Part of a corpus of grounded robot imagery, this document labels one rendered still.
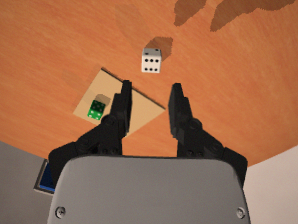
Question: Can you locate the white die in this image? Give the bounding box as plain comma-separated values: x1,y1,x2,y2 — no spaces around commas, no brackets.
142,48,162,73

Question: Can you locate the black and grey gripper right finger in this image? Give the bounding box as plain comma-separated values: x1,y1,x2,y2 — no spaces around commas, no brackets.
168,83,248,188

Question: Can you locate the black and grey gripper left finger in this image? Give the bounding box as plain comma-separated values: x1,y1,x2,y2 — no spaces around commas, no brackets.
48,80,132,189

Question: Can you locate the tan mat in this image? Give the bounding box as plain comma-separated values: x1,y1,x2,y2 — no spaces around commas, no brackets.
73,68,166,138

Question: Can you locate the green die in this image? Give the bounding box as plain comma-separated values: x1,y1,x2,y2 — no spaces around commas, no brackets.
87,100,106,120

